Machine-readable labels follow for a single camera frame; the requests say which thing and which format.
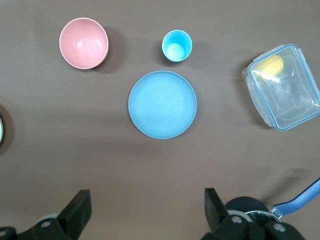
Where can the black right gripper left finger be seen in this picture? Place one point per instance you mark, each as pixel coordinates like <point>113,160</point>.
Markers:
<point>77,212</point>

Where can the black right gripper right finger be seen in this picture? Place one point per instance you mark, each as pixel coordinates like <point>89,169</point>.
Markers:
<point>217,217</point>

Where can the blue plate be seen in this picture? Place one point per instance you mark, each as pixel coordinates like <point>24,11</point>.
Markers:
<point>162,105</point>

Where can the brown table cloth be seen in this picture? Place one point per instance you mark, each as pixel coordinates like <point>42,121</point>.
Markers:
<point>75,150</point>

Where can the beige plate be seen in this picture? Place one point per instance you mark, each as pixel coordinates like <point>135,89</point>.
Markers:
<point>1,130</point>

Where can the clear plastic container blue seal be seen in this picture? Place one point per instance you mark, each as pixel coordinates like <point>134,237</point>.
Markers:
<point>287,100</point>

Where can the yellow round fruit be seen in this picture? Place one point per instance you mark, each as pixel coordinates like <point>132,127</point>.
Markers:
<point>271,66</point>

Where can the pink bowl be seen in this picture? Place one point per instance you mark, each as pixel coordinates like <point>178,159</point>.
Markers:
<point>82,42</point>

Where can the blue cup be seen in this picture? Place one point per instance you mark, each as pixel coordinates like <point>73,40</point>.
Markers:
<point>176,47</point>

